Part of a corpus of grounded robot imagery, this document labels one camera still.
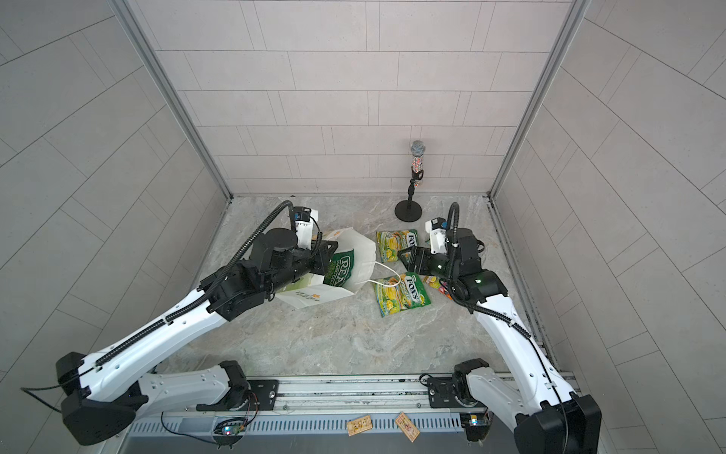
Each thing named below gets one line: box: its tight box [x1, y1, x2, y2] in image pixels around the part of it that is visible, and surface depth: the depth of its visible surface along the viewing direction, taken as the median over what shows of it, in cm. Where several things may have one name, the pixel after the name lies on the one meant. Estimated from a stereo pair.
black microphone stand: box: [394, 165, 424, 223], surface depth 113 cm
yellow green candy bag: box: [376, 228, 418, 263], surface depth 101 cm
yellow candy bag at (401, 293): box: [373, 271, 433, 318], surface depth 88 cm
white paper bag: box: [275, 227, 401, 311], surface depth 84 cm
